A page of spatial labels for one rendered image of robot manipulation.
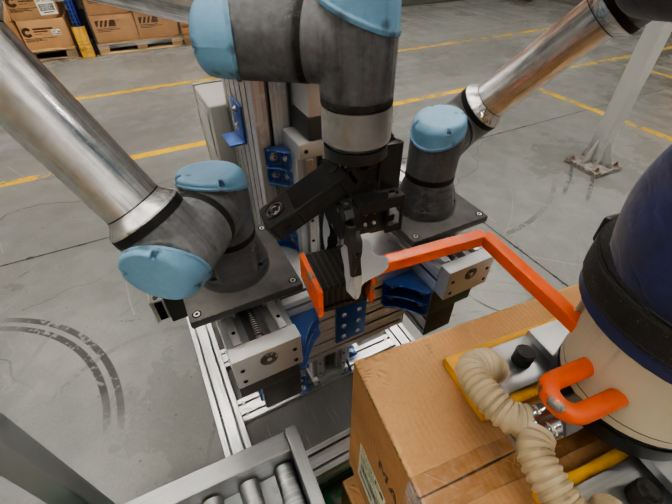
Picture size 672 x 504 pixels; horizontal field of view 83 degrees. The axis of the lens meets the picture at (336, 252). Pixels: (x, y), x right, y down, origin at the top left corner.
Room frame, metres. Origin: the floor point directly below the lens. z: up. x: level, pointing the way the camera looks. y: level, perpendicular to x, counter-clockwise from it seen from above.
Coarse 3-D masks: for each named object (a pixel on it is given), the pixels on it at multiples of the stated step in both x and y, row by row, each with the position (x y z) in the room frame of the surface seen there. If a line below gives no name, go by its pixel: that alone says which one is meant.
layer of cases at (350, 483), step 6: (348, 480) 0.33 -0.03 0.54; (354, 480) 0.33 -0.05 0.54; (342, 486) 0.32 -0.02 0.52; (348, 486) 0.31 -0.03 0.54; (354, 486) 0.31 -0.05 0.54; (342, 492) 0.32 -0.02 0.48; (348, 492) 0.30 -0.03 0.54; (354, 492) 0.30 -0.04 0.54; (360, 492) 0.30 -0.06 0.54; (342, 498) 0.32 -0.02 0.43; (348, 498) 0.29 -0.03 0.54; (354, 498) 0.29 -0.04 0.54; (360, 498) 0.29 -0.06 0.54
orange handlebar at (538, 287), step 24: (456, 240) 0.45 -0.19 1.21; (480, 240) 0.46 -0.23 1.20; (408, 264) 0.42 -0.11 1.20; (504, 264) 0.41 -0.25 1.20; (528, 288) 0.37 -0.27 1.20; (552, 288) 0.35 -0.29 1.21; (552, 312) 0.32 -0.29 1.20; (576, 312) 0.31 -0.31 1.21; (576, 360) 0.24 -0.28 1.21; (552, 384) 0.21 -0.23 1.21; (552, 408) 0.19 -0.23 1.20; (576, 408) 0.18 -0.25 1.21; (600, 408) 0.19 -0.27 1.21
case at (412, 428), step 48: (576, 288) 0.48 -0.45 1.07; (432, 336) 0.37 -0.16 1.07; (480, 336) 0.37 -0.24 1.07; (384, 384) 0.29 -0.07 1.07; (432, 384) 0.29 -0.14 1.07; (384, 432) 0.23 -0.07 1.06; (432, 432) 0.22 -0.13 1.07; (480, 432) 0.22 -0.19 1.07; (576, 432) 0.22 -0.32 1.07; (384, 480) 0.20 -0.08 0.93; (432, 480) 0.16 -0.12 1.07; (480, 480) 0.16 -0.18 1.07
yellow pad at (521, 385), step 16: (512, 336) 0.36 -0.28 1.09; (464, 352) 0.33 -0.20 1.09; (512, 352) 0.33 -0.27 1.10; (528, 352) 0.31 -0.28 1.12; (448, 368) 0.31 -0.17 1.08; (512, 368) 0.30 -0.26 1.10; (528, 368) 0.30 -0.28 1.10; (544, 368) 0.30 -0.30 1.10; (512, 384) 0.28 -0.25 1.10; (528, 384) 0.28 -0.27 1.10; (528, 400) 0.26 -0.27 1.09; (480, 416) 0.24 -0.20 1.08
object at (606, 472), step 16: (592, 464) 0.17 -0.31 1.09; (608, 464) 0.17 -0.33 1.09; (624, 464) 0.17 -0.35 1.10; (640, 464) 0.17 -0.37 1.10; (576, 480) 0.16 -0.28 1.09; (592, 480) 0.15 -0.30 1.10; (608, 480) 0.15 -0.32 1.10; (624, 480) 0.15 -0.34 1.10; (640, 480) 0.15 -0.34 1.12; (656, 480) 0.15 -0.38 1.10; (624, 496) 0.14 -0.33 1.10; (640, 496) 0.13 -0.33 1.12; (656, 496) 0.13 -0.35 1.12
